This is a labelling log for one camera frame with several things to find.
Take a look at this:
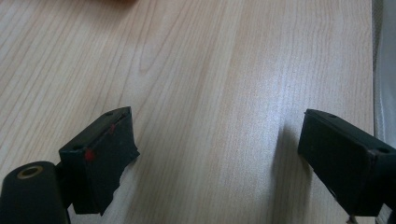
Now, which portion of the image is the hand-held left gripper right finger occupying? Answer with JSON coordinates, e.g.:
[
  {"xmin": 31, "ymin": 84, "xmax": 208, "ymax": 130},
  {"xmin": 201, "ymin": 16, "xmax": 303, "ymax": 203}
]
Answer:
[{"xmin": 296, "ymin": 108, "xmax": 396, "ymax": 217}]

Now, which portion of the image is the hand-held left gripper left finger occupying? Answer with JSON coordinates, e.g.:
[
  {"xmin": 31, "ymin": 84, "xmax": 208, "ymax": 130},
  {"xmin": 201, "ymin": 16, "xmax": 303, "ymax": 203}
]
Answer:
[{"xmin": 58, "ymin": 105, "xmax": 141, "ymax": 217}]

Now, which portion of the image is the pale grey fabric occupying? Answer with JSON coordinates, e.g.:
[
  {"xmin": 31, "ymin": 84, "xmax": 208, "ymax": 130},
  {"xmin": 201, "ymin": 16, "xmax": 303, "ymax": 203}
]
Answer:
[{"xmin": 372, "ymin": 0, "xmax": 396, "ymax": 224}]

